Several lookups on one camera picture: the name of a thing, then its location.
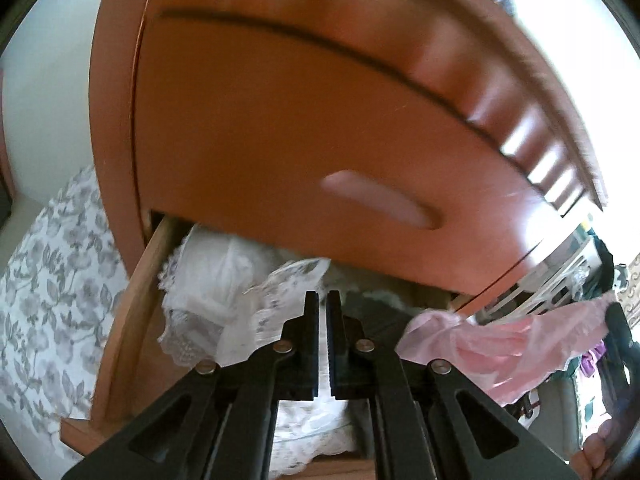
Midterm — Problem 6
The dark teal jacket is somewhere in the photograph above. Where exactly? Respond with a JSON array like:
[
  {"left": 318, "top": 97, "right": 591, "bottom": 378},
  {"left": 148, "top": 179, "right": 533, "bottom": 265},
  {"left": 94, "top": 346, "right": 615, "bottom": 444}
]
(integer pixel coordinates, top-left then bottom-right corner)
[{"left": 587, "top": 227, "right": 618, "bottom": 306}]

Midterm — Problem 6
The black underwear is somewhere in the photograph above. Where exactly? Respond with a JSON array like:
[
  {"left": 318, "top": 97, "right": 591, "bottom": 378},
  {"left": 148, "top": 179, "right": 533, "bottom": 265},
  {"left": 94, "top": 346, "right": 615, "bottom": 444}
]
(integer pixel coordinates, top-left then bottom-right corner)
[{"left": 344, "top": 290, "right": 431, "bottom": 348}]

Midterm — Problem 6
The wooden nightstand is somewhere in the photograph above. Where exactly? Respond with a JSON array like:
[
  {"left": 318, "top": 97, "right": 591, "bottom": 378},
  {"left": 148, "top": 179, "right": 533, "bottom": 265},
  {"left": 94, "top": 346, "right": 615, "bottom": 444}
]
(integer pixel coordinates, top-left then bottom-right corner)
[{"left": 90, "top": 0, "right": 611, "bottom": 321}]

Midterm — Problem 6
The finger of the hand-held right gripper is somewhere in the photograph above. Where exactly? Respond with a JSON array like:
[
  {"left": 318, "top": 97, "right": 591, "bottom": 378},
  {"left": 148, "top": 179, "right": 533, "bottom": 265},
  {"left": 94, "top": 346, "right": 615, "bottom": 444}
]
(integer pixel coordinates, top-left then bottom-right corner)
[{"left": 603, "top": 302, "right": 640, "bottom": 361}]

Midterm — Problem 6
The pink underwear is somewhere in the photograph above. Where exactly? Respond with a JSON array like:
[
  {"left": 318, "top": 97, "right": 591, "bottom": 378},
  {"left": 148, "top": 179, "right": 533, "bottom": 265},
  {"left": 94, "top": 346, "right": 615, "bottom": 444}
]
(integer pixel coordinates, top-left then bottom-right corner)
[{"left": 395, "top": 292, "right": 618, "bottom": 406}]

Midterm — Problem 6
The closed wooden drawer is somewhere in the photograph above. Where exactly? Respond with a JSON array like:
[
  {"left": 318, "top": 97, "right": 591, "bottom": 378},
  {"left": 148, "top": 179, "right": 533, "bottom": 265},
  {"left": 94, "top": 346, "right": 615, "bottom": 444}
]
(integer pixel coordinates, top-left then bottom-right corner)
[{"left": 132, "top": 7, "right": 556, "bottom": 301}]

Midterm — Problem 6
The floral bedsheet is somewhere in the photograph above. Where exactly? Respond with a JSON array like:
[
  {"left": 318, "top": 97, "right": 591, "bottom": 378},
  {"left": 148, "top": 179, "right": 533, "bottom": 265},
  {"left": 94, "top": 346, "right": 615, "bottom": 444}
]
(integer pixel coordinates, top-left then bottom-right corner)
[{"left": 0, "top": 165, "right": 133, "bottom": 461}]

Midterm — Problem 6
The wooden drawer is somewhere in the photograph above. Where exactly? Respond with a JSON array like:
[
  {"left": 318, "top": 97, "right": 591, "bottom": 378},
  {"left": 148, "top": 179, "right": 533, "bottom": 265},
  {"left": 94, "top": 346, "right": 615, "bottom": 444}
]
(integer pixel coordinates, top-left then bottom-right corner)
[
  {"left": 132, "top": 7, "right": 556, "bottom": 301},
  {"left": 60, "top": 210, "right": 481, "bottom": 480}
]

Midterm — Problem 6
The floral lace underwear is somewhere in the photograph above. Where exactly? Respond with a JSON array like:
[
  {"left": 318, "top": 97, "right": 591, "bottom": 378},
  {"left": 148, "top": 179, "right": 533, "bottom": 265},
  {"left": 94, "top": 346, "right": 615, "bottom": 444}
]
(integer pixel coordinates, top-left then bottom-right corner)
[{"left": 217, "top": 257, "right": 363, "bottom": 478}]

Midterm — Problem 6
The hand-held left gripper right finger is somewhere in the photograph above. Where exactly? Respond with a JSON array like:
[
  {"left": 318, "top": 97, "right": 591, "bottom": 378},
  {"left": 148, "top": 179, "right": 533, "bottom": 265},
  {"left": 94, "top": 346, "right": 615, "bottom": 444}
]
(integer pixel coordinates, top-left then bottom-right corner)
[{"left": 327, "top": 291, "right": 578, "bottom": 480}]

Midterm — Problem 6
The person's right hand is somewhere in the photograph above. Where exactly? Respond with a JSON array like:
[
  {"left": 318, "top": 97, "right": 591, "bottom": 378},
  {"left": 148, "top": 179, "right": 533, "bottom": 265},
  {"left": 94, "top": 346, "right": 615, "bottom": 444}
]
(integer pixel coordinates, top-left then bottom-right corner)
[{"left": 570, "top": 417, "right": 621, "bottom": 480}]

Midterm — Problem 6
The purple cloth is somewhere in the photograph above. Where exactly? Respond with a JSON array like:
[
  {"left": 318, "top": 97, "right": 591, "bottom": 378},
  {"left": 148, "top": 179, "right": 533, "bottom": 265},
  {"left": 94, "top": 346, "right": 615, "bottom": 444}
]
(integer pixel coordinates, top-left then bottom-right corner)
[{"left": 580, "top": 350, "right": 607, "bottom": 377}]

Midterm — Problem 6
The white lattice rack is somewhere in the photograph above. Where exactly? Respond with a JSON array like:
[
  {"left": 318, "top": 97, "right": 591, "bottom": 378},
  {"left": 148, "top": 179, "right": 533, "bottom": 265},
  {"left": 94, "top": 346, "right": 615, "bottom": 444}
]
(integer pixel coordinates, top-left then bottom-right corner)
[{"left": 472, "top": 232, "right": 608, "bottom": 326}]

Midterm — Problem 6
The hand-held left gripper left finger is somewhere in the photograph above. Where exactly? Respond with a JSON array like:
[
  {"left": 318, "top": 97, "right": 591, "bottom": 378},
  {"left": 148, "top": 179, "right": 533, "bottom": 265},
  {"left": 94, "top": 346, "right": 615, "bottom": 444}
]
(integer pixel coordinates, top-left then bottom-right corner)
[{"left": 62, "top": 291, "right": 321, "bottom": 480}]

